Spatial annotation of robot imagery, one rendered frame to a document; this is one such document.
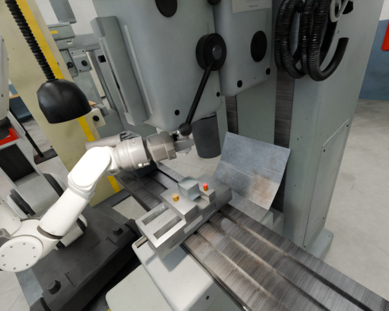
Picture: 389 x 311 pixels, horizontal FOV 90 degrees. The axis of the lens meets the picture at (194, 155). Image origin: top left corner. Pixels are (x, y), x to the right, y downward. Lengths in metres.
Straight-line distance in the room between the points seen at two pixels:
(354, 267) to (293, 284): 1.21
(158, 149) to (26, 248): 0.36
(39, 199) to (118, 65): 0.77
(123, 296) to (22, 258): 0.46
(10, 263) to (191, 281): 0.47
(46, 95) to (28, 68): 1.78
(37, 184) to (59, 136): 1.22
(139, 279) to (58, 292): 0.44
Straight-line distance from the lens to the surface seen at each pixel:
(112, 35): 0.46
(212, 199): 0.72
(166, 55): 0.41
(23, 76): 2.17
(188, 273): 0.76
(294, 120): 0.77
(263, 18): 0.61
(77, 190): 0.57
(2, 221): 0.62
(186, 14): 0.45
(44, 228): 0.62
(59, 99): 0.38
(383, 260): 1.96
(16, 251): 0.60
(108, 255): 1.25
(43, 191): 1.07
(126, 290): 0.96
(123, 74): 0.46
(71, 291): 1.25
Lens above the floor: 1.49
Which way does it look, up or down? 31 degrees down
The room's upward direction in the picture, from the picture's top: 12 degrees counter-clockwise
